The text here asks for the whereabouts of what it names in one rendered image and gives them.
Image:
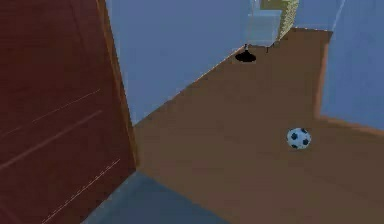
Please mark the black round lamp base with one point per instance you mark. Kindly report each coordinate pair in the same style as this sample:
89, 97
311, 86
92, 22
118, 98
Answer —
245, 57

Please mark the black and white football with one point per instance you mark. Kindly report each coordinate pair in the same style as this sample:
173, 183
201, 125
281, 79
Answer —
298, 138

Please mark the dark red wooden room door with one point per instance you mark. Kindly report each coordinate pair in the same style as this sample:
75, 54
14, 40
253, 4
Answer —
56, 100

